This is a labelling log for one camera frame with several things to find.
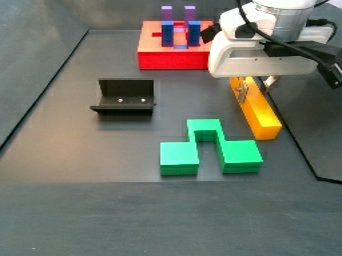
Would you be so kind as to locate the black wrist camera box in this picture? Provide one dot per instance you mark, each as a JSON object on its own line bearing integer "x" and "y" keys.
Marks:
{"x": 325, "y": 55}

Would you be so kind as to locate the left blue block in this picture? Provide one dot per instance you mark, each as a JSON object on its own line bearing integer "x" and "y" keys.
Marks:
{"x": 168, "y": 33}

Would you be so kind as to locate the left purple block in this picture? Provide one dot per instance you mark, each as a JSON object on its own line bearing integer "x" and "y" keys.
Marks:
{"x": 168, "y": 13}

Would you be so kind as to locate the long yellow block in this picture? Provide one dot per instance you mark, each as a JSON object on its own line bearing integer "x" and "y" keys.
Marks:
{"x": 260, "y": 115}

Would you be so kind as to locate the blue block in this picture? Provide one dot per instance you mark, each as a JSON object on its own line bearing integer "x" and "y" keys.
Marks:
{"x": 168, "y": 33}
{"x": 194, "y": 33}

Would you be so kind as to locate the right purple block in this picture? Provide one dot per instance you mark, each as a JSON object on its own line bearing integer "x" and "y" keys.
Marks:
{"x": 190, "y": 12}

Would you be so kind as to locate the black angle bracket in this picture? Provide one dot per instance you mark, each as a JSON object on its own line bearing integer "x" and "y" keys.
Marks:
{"x": 126, "y": 96}

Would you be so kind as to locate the right blue block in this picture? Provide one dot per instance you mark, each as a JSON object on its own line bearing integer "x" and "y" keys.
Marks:
{"x": 194, "y": 33}

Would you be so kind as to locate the red slotted board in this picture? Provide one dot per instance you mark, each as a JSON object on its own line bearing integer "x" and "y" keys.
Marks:
{"x": 178, "y": 57}

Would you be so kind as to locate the green zigzag block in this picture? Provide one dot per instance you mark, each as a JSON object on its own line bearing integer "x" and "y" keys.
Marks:
{"x": 238, "y": 155}

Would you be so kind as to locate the purple block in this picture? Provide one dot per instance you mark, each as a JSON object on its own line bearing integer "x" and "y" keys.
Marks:
{"x": 168, "y": 13}
{"x": 190, "y": 12}

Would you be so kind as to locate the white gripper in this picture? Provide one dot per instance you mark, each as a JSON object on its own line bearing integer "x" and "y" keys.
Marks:
{"x": 248, "y": 27}

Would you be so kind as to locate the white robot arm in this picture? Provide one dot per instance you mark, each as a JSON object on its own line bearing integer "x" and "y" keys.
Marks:
{"x": 266, "y": 38}

